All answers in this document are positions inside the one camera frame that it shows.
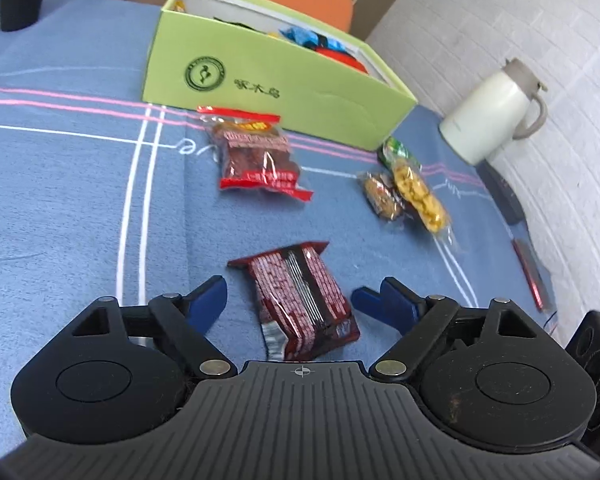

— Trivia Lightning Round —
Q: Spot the blue snack packet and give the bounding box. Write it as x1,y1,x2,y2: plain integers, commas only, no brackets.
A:
279,25,347,53

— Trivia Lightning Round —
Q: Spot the light green cardboard box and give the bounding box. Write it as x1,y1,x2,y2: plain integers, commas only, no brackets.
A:
141,0,418,151

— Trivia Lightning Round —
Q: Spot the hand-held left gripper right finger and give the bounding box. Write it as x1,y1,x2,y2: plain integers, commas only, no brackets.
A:
370,276,538,381

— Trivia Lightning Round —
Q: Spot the white thermos jug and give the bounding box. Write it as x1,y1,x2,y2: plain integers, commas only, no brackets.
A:
439,57,549,166

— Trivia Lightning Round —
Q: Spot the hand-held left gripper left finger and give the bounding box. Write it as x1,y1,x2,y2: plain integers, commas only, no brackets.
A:
70,275,239,378

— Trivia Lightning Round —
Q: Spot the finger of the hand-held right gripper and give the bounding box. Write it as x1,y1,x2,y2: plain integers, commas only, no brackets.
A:
351,286,385,314

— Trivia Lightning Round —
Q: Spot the large red snack bag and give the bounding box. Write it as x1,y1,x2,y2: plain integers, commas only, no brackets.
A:
314,46,368,75

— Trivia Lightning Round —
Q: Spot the red flat packet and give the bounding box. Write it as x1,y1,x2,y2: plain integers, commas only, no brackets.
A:
511,237,556,311

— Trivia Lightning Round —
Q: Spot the clear red dried-fruit packet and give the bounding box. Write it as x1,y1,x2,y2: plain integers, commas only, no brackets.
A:
196,105,315,203

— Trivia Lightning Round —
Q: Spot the yellow crisps green-end packet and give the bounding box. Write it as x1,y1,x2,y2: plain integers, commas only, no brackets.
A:
378,136,456,248

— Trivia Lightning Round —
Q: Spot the dark maroon foil snack packet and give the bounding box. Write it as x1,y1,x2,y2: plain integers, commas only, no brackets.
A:
227,241,361,361

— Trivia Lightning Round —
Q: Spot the black flat notebook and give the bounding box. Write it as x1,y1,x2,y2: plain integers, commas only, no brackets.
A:
477,157,526,226

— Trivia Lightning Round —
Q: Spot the small clear brown snack packet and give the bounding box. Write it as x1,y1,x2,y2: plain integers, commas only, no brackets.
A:
356,170,406,223

